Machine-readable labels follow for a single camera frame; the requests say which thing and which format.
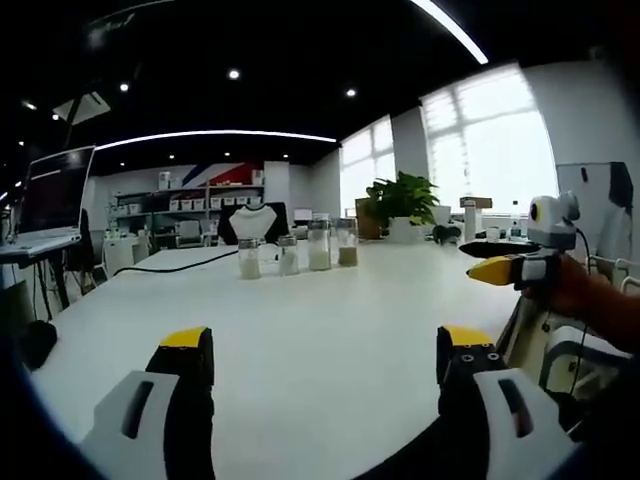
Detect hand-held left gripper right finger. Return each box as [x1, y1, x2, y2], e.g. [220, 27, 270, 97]
[436, 324, 585, 480]

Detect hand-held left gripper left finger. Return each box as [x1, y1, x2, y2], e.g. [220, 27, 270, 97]
[79, 325, 217, 480]

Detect tall seasoning bottle brown contents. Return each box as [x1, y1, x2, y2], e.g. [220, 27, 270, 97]
[335, 217, 360, 268]

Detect tall seasoning bottle white contents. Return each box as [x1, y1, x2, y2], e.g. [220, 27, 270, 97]
[306, 213, 333, 272]

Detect small seasoning bottle white contents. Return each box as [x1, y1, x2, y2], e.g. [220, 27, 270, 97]
[277, 234, 301, 277]
[237, 237, 263, 281]

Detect white thermos bottle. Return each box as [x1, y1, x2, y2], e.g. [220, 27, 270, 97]
[459, 197, 482, 246]

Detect person's right hand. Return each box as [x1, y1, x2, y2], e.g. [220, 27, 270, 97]
[542, 253, 609, 326]

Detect white partition board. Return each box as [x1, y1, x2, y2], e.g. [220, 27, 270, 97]
[554, 160, 640, 264]

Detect dark hanging cloth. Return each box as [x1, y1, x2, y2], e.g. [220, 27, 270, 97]
[606, 161, 635, 210]

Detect green potted plant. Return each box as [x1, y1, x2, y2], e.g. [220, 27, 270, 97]
[364, 170, 442, 244]

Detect black round object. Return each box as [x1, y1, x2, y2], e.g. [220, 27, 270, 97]
[20, 319, 59, 370]

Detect white low cabinet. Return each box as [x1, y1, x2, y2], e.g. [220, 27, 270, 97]
[101, 234, 151, 282]

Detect side desk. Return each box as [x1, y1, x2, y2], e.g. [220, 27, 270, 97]
[0, 234, 84, 321]

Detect black office chair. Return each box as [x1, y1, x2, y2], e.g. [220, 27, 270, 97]
[218, 201, 290, 246]

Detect straight ceiling light strip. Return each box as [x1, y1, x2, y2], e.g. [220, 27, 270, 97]
[409, 0, 490, 65]

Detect storage shelf with white boxes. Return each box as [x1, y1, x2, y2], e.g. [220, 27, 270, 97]
[105, 183, 266, 236]

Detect open laptop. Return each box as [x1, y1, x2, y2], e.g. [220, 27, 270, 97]
[3, 144, 97, 253]

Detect curved ceiling light strip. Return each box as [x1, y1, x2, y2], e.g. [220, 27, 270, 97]
[93, 129, 337, 152]

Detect ceiling air conditioner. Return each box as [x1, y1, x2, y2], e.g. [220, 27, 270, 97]
[51, 91, 112, 127]

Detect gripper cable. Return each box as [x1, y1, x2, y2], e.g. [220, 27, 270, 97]
[573, 225, 594, 396]

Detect black cable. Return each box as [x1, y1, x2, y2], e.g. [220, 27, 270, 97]
[112, 248, 240, 277]

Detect white necklace display bust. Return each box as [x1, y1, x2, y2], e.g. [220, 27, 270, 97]
[228, 202, 278, 246]

